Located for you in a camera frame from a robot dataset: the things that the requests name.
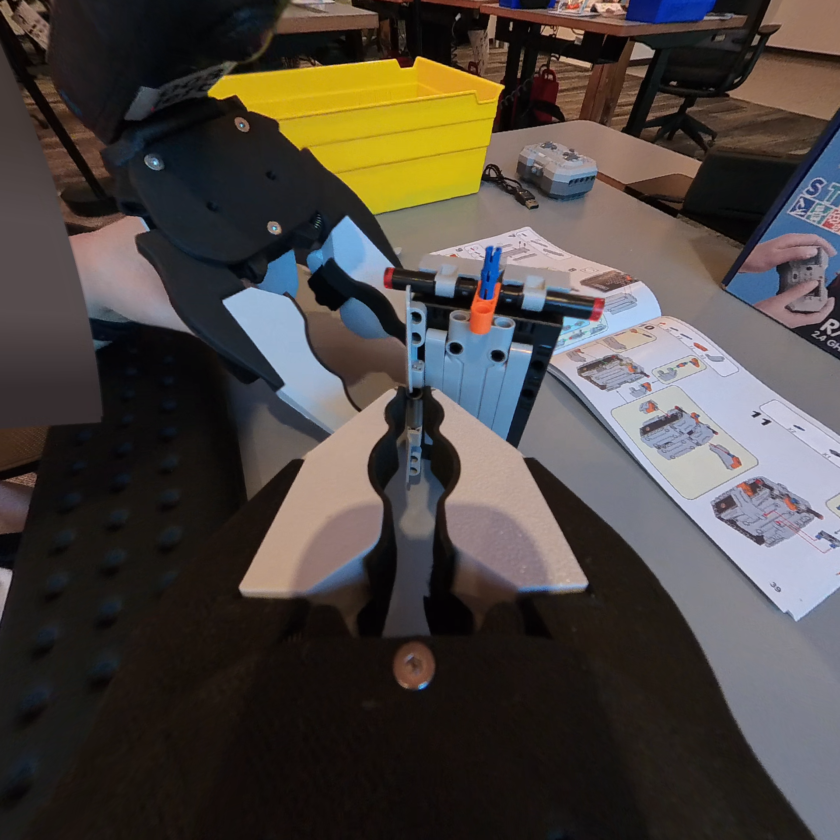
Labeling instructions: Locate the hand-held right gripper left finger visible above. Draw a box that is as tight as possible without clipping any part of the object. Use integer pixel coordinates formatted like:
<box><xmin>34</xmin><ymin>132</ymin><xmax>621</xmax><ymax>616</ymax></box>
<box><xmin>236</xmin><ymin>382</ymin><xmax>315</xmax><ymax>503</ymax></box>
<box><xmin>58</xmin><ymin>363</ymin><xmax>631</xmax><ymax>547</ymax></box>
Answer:
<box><xmin>239</xmin><ymin>386</ymin><xmax>403</xmax><ymax>636</ymax></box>

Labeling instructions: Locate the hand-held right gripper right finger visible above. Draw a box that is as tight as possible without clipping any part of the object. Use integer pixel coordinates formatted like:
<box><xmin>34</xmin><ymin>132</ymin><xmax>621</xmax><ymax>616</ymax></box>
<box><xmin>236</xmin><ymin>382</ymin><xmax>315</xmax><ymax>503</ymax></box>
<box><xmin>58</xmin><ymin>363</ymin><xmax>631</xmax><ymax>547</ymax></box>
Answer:
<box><xmin>422</xmin><ymin>386</ymin><xmax>589</xmax><ymax>636</ymax></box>

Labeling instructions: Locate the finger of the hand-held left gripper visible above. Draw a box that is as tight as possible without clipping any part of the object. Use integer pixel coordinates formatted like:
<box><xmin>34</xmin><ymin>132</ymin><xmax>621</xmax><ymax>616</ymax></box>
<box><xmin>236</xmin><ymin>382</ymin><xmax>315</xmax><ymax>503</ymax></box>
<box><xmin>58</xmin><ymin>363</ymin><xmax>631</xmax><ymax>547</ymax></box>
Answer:
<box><xmin>306</xmin><ymin>215</ymin><xmax>408</xmax><ymax>341</ymax></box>
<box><xmin>222</xmin><ymin>252</ymin><xmax>362</xmax><ymax>435</ymax></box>

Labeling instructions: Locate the thin grey brick beam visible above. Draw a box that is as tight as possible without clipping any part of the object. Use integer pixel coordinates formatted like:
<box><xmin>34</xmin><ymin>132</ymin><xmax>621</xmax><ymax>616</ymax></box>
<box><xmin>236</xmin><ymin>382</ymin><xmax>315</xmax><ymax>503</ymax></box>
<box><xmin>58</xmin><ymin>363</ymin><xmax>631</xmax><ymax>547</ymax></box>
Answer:
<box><xmin>403</xmin><ymin>285</ymin><xmax>431</xmax><ymax>488</ymax></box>

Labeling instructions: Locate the grey toy brick model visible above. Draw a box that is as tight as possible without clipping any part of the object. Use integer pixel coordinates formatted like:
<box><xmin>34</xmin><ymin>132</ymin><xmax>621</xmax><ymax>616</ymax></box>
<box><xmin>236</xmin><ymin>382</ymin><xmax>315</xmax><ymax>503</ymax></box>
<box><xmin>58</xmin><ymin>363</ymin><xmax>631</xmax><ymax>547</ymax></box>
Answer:
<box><xmin>384</xmin><ymin>246</ymin><xmax>606</xmax><ymax>450</ymax></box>

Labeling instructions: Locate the person's left forearm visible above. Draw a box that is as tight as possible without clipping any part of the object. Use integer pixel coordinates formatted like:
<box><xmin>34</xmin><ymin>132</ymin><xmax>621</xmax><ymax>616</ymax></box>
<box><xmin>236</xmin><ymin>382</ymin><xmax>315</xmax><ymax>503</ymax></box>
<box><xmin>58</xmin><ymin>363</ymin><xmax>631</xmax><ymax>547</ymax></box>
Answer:
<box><xmin>69</xmin><ymin>215</ymin><xmax>231</xmax><ymax>332</ymax></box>

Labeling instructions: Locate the grey desk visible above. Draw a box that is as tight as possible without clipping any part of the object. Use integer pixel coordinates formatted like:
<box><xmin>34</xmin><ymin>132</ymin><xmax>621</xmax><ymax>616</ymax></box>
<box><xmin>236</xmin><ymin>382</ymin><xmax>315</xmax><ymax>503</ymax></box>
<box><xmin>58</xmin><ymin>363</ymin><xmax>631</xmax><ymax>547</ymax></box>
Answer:
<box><xmin>243</xmin><ymin>119</ymin><xmax>840</xmax><ymax>840</ymax></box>

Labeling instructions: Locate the yellow plastic bin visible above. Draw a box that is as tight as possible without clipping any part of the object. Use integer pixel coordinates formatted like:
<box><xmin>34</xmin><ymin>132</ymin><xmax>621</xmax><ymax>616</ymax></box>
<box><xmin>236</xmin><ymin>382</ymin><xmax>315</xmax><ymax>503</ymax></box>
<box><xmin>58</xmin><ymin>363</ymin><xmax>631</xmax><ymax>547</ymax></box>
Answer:
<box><xmin>209</xmin><ymin>57</ymin><xmax>505</xmax><ymax>216</ymax></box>

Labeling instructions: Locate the black studded panel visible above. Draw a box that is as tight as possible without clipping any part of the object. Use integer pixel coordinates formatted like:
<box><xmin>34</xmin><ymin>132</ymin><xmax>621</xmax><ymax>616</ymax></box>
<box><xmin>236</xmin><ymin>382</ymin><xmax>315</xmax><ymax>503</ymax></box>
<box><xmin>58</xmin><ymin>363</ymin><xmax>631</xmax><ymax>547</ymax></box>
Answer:
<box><xmin>0</xmin><ymin>325</ymin><xmax>247</xmax><ymax>840</ymax></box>

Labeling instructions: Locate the open instruction booklet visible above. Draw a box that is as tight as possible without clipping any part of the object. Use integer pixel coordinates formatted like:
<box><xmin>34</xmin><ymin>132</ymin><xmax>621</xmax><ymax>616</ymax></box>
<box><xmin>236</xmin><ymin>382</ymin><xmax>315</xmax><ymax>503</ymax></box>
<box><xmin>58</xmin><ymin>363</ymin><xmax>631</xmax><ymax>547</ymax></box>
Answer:
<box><xmin>430</xmin><ymin>226</ymin><xmax>840</xmax><ymax>621</ymax></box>

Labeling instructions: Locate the wooden table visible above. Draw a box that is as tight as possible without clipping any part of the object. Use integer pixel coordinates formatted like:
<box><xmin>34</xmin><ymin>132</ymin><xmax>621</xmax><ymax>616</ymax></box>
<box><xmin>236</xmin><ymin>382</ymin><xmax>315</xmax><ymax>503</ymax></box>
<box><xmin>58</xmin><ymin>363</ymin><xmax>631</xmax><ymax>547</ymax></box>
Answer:
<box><xmin>479</xmin><ymin>0</ymin><xmax>752</xmax><ymax>126</ymax></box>
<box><xmin>272</xmin><ymin>3</ymin><xmax>382</xmax><ymax>67</ymax></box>

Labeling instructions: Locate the red bag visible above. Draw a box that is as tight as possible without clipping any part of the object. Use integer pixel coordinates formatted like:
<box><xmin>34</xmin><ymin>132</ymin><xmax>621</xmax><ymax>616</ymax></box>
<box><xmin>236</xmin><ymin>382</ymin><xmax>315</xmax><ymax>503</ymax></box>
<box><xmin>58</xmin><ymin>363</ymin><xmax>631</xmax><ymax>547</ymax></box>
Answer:
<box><xmin>525</xmin><ymin>66</ymin><xmax>567</xmax><ymax>126</ymax></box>

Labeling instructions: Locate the blue toy kit box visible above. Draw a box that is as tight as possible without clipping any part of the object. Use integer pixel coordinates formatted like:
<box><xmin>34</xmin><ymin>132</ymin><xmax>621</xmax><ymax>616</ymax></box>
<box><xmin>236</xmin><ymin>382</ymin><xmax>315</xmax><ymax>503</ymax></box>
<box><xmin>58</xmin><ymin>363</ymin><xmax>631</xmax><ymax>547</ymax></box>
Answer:
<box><xmin>722</xmin><ymin>108</ymin><xmax>840</xmax><ymax>358</ymax></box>

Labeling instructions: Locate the black office chair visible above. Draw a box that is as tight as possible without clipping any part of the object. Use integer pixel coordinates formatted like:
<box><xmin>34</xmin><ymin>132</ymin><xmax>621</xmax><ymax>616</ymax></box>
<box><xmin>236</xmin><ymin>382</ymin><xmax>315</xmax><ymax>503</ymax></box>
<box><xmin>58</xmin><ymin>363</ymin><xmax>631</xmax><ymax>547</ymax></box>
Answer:
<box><xmin>646</xmin><ymin>0</ymin><xmax>782</xmax><ymax>148</ymax></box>

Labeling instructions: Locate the black usb cable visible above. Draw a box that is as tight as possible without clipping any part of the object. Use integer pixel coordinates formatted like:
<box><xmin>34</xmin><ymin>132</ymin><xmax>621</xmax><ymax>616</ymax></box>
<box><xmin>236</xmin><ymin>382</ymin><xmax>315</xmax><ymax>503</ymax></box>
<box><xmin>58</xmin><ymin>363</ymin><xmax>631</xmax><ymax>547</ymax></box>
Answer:
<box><xmin>482</xmin><ymin>164</ymin><xmax>540</xmax><ymax>212</ymax></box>

